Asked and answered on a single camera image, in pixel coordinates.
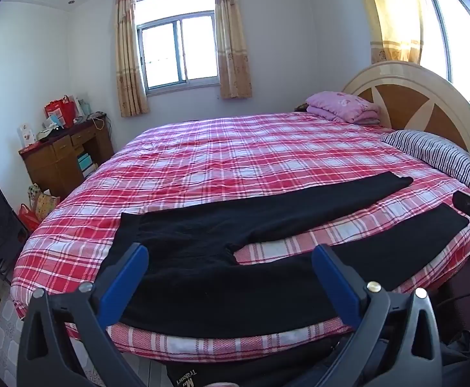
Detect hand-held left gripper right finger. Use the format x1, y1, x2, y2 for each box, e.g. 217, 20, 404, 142
297, 244, 444, 387

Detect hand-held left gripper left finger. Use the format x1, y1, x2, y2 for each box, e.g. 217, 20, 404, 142
17, 243, 151, 387

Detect black pants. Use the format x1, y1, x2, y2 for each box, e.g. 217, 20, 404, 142
98, 171, 470, 339

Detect striped pillow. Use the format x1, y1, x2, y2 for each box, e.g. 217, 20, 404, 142
381, 130, 470, 190

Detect yellow patterned gift bag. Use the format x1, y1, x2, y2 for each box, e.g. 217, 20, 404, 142
27, 183, 60, 222

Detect cream and wood headboard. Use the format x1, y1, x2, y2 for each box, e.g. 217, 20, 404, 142
342, 61, 470, 178

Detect small red bag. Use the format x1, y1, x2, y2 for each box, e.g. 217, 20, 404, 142
18, 203, 41, 232

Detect stack of pale boxes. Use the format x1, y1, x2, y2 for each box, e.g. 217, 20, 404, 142
77, 152, 99, 178

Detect brown wooden desk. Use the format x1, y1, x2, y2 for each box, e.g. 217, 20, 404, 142
18, 114, 115, 201

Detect large bright window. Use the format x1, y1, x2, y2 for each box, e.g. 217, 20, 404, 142
418, 0, 470, 107

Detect bed with red plaid sheet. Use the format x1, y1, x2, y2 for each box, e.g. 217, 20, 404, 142
10, 112, 470, 363

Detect folded pink blanket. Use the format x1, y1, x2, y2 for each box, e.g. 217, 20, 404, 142
305, 91, 382, 125

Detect white card with red print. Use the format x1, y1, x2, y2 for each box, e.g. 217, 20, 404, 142
17, 123, 36, 148

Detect pale teal gift bag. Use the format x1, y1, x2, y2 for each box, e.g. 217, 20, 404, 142
73, 94, 93, 118

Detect red gift bag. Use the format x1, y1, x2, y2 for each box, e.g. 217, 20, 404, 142
45, 96, 76, 129

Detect yellow curtain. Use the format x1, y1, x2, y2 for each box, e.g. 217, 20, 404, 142
360, 0, 426, 65

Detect beige patterned curtain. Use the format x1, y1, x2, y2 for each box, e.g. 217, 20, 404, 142
213, 0, 254, 100
115, 0, 150, 118

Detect sliding window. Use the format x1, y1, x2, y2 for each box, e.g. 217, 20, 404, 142
136, 10, 220, 92

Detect black cable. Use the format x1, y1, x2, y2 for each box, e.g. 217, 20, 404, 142
434, 285, 470, 308

